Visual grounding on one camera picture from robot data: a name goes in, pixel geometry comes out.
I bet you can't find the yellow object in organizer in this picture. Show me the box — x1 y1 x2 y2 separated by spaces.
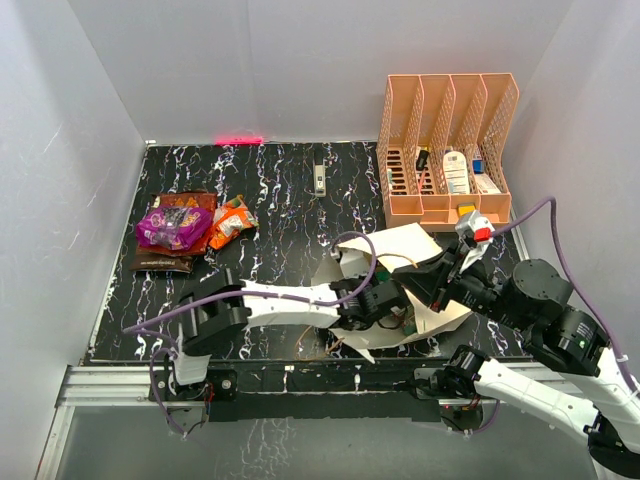
456 203 476 217

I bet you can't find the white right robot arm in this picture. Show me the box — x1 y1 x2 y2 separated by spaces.
391 244 639 479

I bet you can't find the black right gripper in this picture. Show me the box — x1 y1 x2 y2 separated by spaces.
389 240 527 331

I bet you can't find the purple snack packet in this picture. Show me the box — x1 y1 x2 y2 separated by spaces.
135 205 213 251

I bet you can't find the black front mounting rail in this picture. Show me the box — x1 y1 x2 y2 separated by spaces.
149 358 483 425

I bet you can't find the peach plastic desk organizer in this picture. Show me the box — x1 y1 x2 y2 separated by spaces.
376 73 519 232

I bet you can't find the black yellow highlighter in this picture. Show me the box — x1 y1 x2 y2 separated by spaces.
415 147 430 172

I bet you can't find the small white blue box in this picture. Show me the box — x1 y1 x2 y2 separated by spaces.
472 158 501 194

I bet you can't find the orange snack packet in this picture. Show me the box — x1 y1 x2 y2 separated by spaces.
209 195 259 251

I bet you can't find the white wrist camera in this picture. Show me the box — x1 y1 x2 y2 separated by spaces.
330 249 371 280
455 210 495 273

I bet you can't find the white lotion tube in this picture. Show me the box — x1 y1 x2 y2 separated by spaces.
443 150 471 195

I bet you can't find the pink tape strip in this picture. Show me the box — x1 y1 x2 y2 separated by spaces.
214 135 264 146

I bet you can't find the brown sea salt packet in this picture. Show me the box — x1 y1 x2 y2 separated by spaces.
129 253 194 273

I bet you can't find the beige paper bag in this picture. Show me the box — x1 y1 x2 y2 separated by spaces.
330 223 471 361

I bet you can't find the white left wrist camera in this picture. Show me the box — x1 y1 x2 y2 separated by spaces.
330 249 371 280

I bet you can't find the red snack packet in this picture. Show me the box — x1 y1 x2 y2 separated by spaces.
135 191 217 257

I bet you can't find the green teal snack packet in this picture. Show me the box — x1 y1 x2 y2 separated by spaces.
374 271 417 334

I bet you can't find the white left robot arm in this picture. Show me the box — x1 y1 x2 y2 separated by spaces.
171 270 411 399

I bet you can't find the grey black stapler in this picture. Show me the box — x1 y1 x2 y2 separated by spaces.
313 151 326 198

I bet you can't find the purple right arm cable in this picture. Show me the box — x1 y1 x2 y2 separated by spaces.
489 195 640 396

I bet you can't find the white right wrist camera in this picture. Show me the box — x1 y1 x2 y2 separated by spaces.
455 210 495 273

